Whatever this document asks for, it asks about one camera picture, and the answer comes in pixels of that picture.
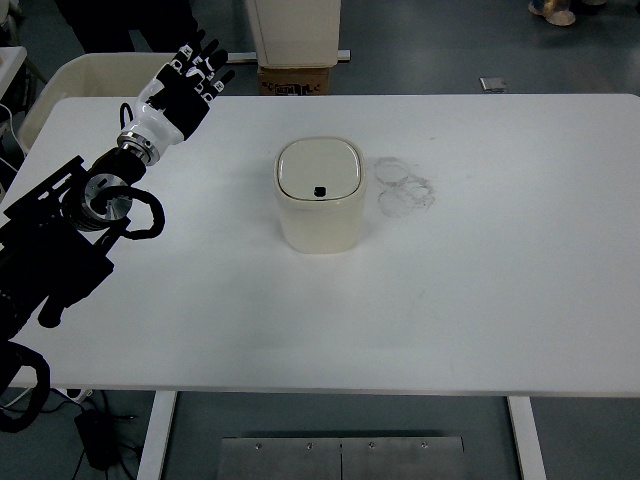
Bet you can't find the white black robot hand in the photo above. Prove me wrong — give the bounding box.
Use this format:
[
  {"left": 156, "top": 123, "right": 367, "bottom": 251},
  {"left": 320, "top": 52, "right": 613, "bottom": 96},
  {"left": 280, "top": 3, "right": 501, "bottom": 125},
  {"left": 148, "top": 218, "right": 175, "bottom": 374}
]
[{"left": 129, "top": 28, "right": 236, "bottom": 150}]

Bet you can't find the cream plastic trash bin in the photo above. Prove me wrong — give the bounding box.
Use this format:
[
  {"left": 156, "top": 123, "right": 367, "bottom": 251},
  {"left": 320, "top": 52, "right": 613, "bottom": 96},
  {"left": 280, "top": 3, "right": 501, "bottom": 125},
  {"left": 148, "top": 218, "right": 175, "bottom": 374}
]
[{"left": 272, "top": 135, "right": 368, "bottom": 256}]

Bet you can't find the silver metal base bar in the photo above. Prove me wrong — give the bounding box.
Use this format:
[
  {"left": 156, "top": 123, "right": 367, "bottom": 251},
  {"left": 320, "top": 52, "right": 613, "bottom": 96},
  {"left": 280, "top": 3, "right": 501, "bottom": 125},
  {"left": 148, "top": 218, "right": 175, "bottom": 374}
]
[{"left": 224, "top": 48, "right": 352, "bottom": 65}]

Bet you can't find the person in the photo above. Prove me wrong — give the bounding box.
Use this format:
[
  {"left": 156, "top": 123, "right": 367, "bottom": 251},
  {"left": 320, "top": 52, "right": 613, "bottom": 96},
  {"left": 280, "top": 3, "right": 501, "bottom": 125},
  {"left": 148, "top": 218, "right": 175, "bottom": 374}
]
[{"left": 52, "top": 0, "right": 202, "bottom": 55}]

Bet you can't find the brown cardboard box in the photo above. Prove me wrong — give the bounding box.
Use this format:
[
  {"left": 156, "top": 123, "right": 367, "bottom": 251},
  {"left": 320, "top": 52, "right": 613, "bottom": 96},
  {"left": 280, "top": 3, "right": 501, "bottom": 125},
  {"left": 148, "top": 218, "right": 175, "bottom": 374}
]
[{"left": 256, "top": 64, "right": 331, "bottom": 96}]

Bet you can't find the tall white cabinet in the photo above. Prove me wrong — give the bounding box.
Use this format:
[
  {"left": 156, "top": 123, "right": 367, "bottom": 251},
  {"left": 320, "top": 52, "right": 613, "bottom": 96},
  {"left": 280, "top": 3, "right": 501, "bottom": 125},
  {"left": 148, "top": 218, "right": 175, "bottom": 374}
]
[{"left": 243, "top": 0, "right": 342, "bottom": 69}]

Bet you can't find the white side table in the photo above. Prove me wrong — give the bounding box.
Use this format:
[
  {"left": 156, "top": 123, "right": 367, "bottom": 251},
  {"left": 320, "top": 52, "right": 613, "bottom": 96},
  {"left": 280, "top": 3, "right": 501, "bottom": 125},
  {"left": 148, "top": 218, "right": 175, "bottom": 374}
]
[{"left": 0, "top": 46, "right": 27, "bottom": 101}]

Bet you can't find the white table leg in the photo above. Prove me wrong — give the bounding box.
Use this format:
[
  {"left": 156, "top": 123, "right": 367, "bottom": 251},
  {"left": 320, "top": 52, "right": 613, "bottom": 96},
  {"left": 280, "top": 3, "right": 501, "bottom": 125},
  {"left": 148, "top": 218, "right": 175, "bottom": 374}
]
[
  {"left": 505, "top": 396, "right": 547, "bottom": 480},
  {"left": 135, "top": 392, "right": 177, "bottom": 480}
]

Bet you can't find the black power adapter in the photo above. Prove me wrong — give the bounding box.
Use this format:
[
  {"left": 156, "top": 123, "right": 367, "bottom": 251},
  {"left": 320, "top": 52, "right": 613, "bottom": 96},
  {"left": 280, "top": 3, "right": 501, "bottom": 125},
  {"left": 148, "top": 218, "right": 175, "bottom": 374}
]
[{"left": 73, "top": 409, "right": 121, "bottom": 471}]

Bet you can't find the grey metal plate with screws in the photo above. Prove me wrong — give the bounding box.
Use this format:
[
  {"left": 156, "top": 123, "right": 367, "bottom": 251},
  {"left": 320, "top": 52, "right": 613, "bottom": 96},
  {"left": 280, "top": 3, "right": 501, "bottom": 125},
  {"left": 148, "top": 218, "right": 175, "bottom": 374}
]
[{"left": 218, "top": 435, "right": 469, "bottom": 480}]

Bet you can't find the person's foot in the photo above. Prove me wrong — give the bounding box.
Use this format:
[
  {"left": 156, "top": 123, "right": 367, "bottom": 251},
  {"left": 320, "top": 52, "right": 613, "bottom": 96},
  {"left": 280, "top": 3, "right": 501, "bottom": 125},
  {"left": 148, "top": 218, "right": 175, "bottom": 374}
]
[{"left": 528, "top": 0, "right": 577, "bottom": 26}]

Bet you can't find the black floor cable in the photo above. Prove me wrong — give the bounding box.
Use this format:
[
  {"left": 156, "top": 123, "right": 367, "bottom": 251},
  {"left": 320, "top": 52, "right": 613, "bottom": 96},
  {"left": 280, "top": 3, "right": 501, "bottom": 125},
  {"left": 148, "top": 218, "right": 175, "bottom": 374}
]
[{"left": 97, "top": 392, "right": 140, "bottom": 459}]

